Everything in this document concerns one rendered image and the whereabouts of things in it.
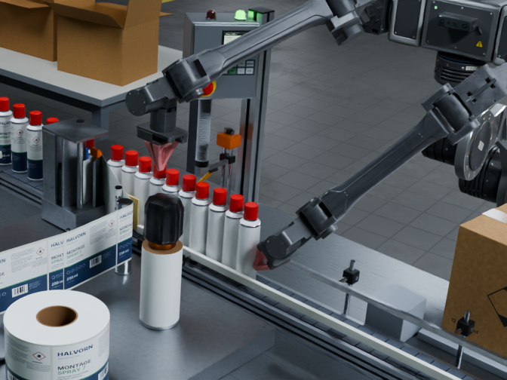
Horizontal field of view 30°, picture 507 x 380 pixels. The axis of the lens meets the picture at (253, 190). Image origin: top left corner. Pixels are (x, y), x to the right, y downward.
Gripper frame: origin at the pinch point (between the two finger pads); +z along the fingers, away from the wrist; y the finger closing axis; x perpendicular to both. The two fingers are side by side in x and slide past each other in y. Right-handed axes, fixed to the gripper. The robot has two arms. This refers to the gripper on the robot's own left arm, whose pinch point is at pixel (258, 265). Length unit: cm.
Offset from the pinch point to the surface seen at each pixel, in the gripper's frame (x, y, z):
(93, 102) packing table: -107, -82, 109
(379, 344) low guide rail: 30.6, 4.2, -21.7
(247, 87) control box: -36.9, -10.2, -19.5
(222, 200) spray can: -17.8, 0.5, -2.2
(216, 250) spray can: -9.3, 1.5, 7.9
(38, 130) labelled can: -70, 1, 44
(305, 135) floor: -91, -290, 192
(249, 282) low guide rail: 2.3, 4.0, 1.5
